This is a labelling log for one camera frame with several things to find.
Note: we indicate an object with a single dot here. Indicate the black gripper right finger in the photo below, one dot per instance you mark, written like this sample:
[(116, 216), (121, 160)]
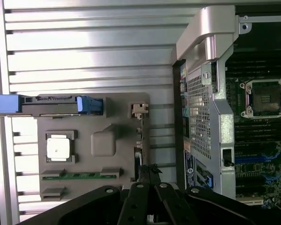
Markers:
[(173, 204)]

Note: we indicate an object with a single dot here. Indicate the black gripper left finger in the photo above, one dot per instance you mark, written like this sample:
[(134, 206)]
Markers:
[(135, 201)]

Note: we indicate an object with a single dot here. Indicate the green RAM stick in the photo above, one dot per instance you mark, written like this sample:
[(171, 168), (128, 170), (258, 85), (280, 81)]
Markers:
[(84, 175)]

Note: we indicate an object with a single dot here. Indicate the grey plastic parts rack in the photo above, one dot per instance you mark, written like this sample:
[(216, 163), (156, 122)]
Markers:
[(84, 145)]

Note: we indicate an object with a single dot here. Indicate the white expansion slot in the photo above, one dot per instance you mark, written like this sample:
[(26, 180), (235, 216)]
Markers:
[(250, 200)]

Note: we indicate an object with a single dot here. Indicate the green motherboard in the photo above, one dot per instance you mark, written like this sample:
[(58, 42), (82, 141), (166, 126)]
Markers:
[(253, 173)]

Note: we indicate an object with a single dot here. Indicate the blue expansion slot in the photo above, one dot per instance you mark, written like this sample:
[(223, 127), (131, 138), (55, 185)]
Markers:
[(248, 159)]

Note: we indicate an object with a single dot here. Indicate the open black PC case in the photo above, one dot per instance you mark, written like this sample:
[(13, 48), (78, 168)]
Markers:
[(222, 131)]

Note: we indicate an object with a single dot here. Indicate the silver CPU chip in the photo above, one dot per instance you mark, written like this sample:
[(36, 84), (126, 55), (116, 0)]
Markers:
[(58, 147)]

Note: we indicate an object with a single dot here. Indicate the hard disk with blue caddy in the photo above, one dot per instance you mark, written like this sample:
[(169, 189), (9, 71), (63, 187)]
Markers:
[(49, 107)]

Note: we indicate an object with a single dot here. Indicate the CPU socket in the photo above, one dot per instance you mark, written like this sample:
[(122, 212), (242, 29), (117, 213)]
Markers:
[(264, 98)]

